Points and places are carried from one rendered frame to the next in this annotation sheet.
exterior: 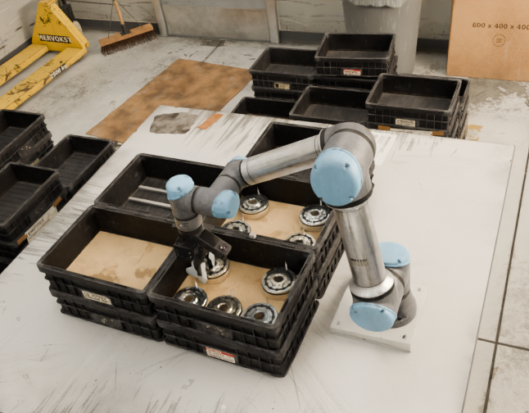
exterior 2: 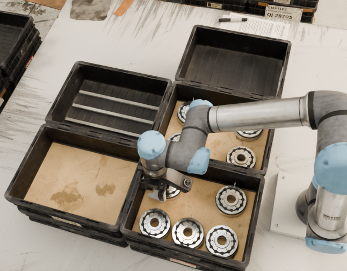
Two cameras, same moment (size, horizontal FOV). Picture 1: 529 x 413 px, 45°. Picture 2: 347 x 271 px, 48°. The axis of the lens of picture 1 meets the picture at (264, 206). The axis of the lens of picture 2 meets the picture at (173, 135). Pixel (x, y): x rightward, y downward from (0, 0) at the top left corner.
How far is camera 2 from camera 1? 0.88 m
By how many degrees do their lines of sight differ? 21
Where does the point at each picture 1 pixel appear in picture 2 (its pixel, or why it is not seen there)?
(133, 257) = (90, 172)
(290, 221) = not seen: hidden behind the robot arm
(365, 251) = (342, 212)
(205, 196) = (180, 156)
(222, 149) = (141, 38)
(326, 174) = (339, 172)
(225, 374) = not seen: outside the picture
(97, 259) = (57, 175)
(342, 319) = (279, 221)
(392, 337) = not seen: hidden behind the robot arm
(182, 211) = (153, 165)
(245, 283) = (199, 199)
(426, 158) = (318, 49)
